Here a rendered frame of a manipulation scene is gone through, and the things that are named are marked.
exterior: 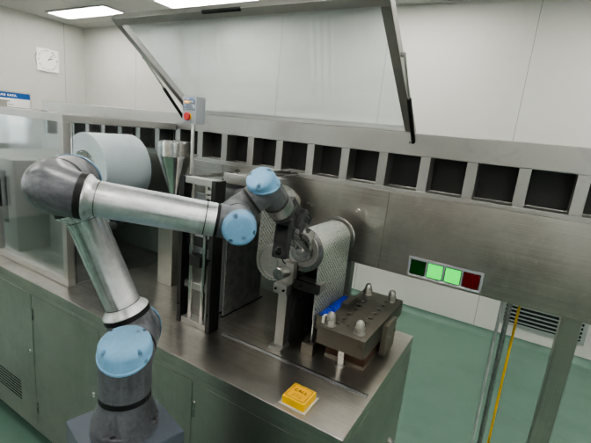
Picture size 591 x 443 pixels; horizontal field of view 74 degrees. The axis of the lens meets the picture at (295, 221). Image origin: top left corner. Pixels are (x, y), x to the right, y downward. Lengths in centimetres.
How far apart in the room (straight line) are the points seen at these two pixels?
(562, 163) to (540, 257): 29
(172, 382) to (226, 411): 23
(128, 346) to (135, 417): 16
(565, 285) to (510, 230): 22
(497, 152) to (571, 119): 236
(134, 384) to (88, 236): 35
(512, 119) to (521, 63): 43
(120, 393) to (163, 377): 50
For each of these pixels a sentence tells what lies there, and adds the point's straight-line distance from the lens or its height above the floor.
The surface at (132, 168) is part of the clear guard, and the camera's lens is 196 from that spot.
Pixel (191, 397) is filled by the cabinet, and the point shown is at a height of 75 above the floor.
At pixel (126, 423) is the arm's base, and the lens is 105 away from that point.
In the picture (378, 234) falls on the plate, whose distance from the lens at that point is 152.
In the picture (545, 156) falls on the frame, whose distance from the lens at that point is 142.
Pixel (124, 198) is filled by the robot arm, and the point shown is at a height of 146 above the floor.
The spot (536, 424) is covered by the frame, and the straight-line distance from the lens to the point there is 185.
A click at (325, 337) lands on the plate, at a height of 100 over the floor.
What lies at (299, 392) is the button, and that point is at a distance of 118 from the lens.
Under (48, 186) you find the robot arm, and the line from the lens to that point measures 90.
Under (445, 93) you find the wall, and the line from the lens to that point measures 385.
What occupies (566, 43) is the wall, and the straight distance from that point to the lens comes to 383.
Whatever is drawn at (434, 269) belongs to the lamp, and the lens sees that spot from 149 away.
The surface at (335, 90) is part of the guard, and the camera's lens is 146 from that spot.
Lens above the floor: 162
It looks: 13 degrees down
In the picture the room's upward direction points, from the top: 6 degrees clockwise
